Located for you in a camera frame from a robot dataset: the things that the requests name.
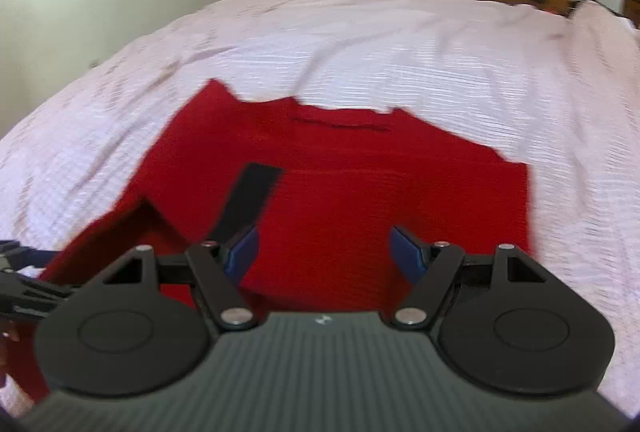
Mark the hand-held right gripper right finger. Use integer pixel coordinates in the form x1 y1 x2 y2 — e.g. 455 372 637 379
390 226 571 330

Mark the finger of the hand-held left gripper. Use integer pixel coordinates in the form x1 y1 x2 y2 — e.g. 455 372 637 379
0 239 60 269

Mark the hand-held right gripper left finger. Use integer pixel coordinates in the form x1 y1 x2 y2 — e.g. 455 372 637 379
80 227 260 332

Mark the red knit cardigan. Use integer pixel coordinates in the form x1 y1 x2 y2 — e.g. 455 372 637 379
7 79 535 405

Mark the pink checked bed sheet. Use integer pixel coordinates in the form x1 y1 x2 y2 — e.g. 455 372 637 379
0 0 640 418

